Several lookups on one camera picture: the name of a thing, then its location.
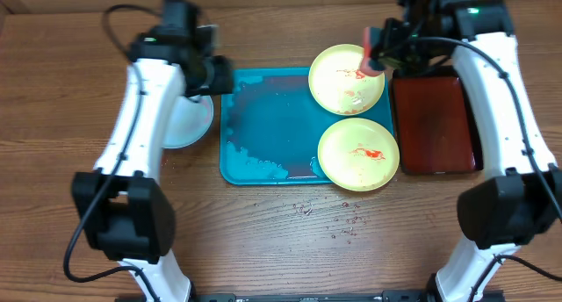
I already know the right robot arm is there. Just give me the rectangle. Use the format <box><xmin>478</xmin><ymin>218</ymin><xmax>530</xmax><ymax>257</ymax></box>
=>
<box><xmin>363</xmin><ymin>0</ymin><xmax>561</xmax><ymax>302</ymax></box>

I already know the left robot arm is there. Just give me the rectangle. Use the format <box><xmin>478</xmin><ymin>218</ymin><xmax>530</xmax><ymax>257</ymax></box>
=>
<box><xmin>70</xmin><ymin>0</ymin><xmax>234</xmax><ymax>301</ymax></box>

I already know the teal plastic tray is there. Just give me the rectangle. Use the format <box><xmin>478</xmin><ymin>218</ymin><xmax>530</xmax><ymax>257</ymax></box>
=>
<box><xmin>219</xmin><ymin>66</ymin><xmax>395</xmax><ymax>187</ymax></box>

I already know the white round plate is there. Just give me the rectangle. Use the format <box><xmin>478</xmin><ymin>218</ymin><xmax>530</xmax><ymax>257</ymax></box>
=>
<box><xmin>163</xmin><ymin>96</ymin><xmax>214</xmax><ymax>149</ymax></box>

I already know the dark red lacquer tray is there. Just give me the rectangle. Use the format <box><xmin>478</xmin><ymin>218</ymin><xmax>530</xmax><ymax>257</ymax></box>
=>
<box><xmin>390</xmin><ymin>66</ymin><xmax>483</xmax><ymax>175</ymax></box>

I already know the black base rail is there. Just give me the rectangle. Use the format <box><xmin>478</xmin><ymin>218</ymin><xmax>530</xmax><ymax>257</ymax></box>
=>
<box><xmin>114</xmin><ymin>288</ymin><xmax>506</xmax><ymax>302</ymax></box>

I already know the yellow-green round plate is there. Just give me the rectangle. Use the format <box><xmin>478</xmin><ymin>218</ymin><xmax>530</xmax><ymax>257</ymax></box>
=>
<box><xmin>317</xmin><ymin>118</ymin><xmax>400</xmax><ymax>191</ymax></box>
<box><xmin>308</xmin><ymin>44</ymin><xmax>385</xmax><ymax>116</ymax></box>

